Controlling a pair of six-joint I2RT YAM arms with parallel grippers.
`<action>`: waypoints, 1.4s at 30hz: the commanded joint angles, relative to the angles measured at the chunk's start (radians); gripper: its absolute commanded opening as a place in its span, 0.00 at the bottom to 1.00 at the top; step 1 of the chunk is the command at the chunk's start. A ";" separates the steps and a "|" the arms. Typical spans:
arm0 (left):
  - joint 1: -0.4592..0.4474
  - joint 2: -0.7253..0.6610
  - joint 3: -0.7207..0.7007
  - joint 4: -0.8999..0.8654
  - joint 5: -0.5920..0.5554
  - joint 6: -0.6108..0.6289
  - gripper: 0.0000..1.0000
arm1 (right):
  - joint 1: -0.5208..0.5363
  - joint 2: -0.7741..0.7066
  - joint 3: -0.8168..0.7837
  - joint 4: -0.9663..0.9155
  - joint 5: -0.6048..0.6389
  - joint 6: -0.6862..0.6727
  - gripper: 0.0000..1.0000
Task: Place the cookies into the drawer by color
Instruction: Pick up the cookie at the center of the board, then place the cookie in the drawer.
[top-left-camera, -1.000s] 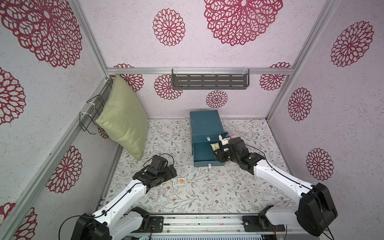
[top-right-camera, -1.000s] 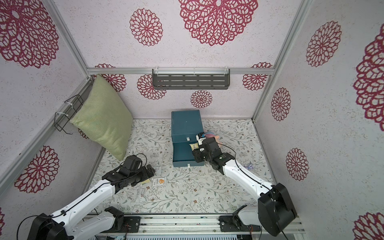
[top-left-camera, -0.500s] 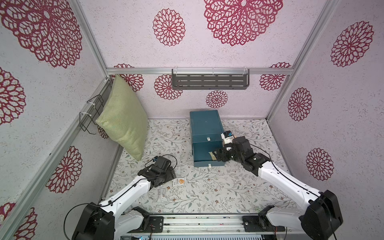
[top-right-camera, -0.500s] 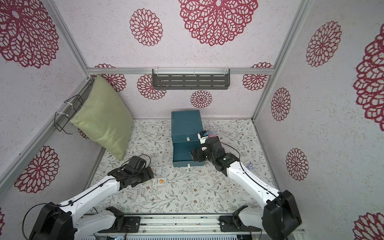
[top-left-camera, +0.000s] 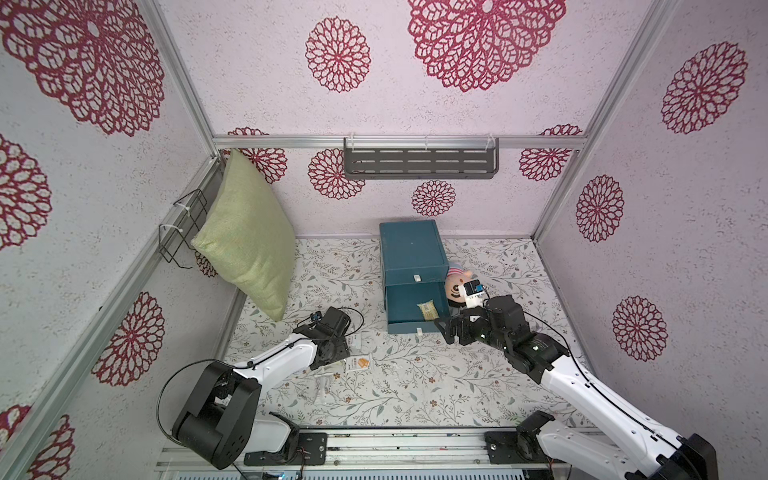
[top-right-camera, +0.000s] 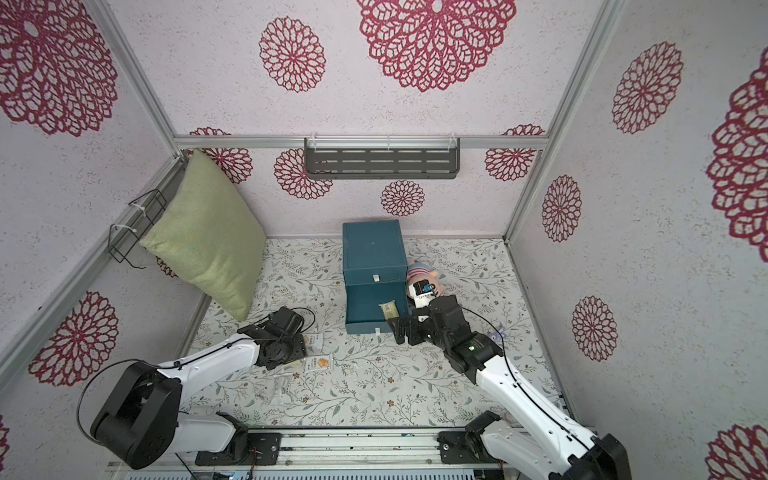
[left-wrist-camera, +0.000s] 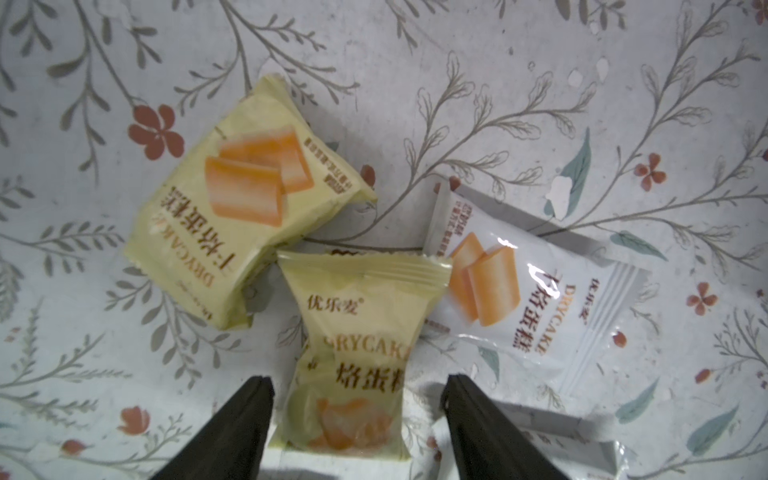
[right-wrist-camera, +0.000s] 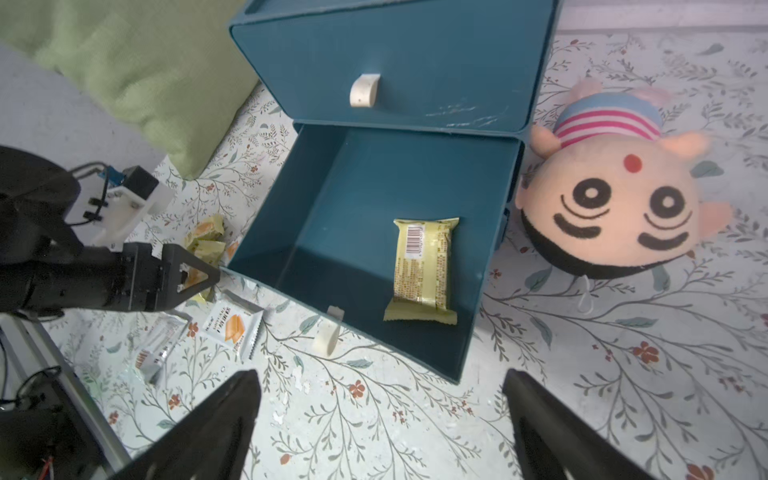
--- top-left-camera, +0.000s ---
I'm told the white cookie packet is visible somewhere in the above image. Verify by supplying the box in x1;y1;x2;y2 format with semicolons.
345;355;372;373

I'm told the teal drawer cabinet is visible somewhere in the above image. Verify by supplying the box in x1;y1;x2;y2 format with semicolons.
379;220;450;334

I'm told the yellow cookie packet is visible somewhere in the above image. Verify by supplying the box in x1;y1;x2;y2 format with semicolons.
417;300;440;321

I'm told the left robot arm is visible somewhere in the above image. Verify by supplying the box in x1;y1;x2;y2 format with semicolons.
163;307;352;470

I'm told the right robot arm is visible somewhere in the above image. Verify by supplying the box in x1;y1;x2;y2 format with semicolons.
435;295;719;479

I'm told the cartoon face plush toy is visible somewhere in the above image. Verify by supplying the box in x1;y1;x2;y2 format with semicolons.
444;263;477;308

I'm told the green pillow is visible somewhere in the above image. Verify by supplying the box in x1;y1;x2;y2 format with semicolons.
191;149;296;322

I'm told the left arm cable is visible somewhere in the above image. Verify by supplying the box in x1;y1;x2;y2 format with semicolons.
155;305;366;480

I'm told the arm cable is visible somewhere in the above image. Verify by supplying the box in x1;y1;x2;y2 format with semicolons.
155;305;366;480
479;287;703;469

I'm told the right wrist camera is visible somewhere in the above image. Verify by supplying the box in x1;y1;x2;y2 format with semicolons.
461;279;489;308

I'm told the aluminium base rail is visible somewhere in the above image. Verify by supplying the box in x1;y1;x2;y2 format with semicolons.
154;425;660;472

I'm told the grey wall shelf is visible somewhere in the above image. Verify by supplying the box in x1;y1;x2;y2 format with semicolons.
342;137;499;180

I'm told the black wire rack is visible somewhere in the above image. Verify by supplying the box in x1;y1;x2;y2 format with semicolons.
157;188;208;270

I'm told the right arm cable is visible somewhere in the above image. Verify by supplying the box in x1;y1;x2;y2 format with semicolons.
479;287;703;469

